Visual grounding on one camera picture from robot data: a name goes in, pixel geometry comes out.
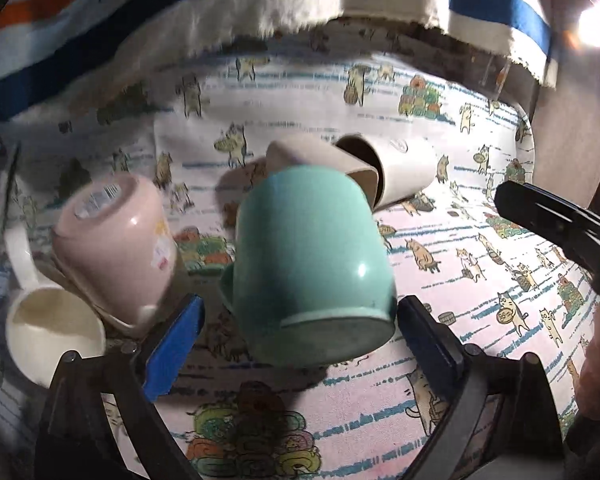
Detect teal green mug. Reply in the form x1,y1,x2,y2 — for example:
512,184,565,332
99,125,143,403
220,166,396,367

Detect beige square cup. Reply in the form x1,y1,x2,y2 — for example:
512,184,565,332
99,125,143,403
265,133,379,208

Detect cream white mug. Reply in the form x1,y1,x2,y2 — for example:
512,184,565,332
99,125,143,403
4,224,106,389

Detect white mug with oval logo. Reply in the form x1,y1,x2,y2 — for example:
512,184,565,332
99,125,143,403
335,133,437,210

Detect pink mug with sticker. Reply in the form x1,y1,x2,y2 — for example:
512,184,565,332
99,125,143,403
52,172,178,337

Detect cat print bed sheet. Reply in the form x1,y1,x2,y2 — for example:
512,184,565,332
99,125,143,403
0,25,600,479

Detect striped blue white blanket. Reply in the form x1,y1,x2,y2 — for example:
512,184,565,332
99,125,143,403
0,0,552,122

